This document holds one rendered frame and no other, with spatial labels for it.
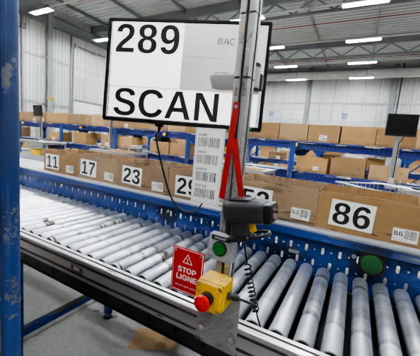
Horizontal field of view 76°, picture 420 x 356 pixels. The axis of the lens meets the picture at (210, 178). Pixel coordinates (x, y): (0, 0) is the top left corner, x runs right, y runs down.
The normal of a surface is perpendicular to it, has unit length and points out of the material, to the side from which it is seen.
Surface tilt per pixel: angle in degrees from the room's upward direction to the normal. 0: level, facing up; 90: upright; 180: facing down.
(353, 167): 90
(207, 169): 90
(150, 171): 90
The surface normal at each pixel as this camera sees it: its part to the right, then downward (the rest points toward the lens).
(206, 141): -0.48, 0.07
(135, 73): -0.14, 0.05
